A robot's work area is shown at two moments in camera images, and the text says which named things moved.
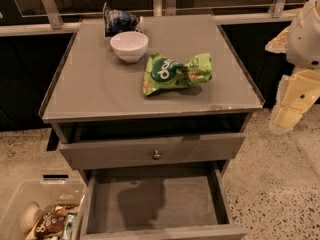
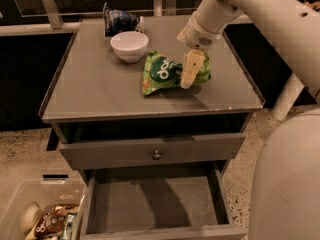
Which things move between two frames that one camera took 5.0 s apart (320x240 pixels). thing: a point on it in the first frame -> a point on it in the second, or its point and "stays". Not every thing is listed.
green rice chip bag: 166,73 stays
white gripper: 304,41 -> 199,36
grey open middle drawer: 160,204 stays
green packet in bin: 70,228 stays
